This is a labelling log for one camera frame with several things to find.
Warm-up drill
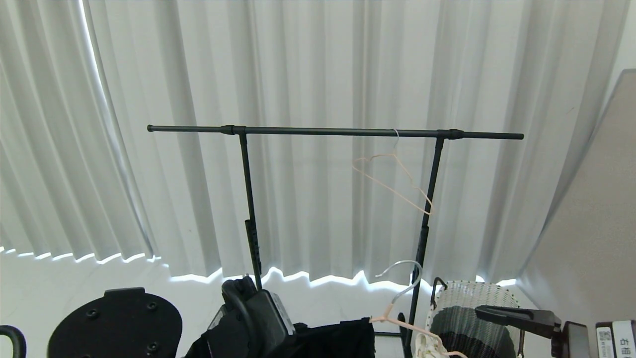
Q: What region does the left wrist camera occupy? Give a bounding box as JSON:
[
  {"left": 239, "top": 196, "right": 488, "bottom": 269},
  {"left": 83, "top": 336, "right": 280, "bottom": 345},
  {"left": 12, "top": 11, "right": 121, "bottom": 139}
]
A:
[{"left": 221, "top": 275, "right": 297, "bottom": 349}]

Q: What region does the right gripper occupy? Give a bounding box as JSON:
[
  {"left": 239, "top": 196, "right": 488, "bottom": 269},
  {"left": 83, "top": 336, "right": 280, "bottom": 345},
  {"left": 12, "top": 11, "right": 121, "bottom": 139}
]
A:
[{"left": 475, "top": 305, "right": 593, "bottom": 358}]

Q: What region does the black T-shirt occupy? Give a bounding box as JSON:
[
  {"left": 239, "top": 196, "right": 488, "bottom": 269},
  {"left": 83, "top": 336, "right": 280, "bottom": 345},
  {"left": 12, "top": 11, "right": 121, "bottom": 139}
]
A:
[{"left": 186, "top": 318, "right": 376, "bottom": 358}]

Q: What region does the pink clothes hanger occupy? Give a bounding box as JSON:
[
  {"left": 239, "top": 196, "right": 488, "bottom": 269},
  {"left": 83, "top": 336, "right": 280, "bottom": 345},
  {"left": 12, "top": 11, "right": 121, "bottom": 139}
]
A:
[
  {"left": 369, "top": 260, "right": 470, "bottom": 358},
  {"left": 353, "top": 129, "right": 434, "bottom": 216}
]

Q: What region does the white laundry basket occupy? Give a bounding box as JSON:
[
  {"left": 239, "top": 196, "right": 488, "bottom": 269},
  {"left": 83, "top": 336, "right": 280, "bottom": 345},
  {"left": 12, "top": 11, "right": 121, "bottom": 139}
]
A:
[{"left": 426, "top": 277, "right": 523, "bottom": 358}]

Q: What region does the black clothes rack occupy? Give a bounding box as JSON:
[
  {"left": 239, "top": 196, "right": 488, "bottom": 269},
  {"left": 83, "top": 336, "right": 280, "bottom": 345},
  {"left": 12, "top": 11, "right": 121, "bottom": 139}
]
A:
[{"left": 147, "top": 124, "right": 525, "bottom": 358}]

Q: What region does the cream printed garment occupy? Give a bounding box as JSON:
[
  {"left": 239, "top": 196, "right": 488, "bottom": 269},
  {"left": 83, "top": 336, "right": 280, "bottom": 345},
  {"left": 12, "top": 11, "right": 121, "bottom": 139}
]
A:
[{"left": 415, "top": 332, "right": 465, "bottom": 358}]

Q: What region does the white curtain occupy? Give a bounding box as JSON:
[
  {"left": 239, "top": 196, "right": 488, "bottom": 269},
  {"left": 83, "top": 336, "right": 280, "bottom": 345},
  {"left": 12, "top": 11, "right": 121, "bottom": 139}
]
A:
[{"left": 0, "top": 0, "right": 632, "bottom": 291}]

